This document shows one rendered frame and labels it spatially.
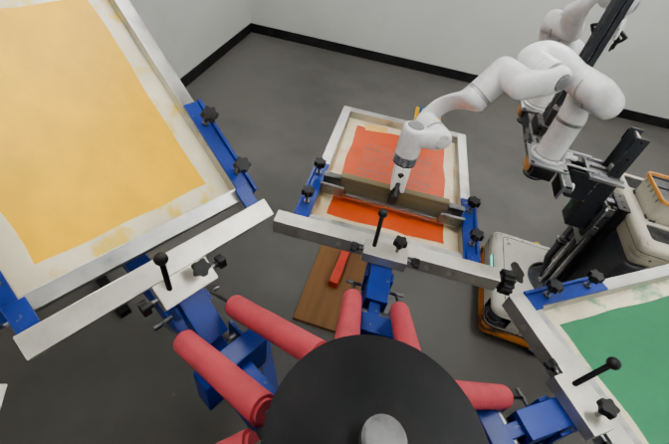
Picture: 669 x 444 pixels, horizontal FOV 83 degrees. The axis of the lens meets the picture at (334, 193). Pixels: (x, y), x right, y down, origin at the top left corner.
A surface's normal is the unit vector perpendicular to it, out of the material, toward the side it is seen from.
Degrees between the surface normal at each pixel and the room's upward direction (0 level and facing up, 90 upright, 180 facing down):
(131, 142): 32
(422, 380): 0
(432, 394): 0
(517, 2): 90
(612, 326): 0
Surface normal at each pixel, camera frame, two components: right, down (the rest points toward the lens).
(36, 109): 0.50, -0.34
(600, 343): 0.14, -0.73
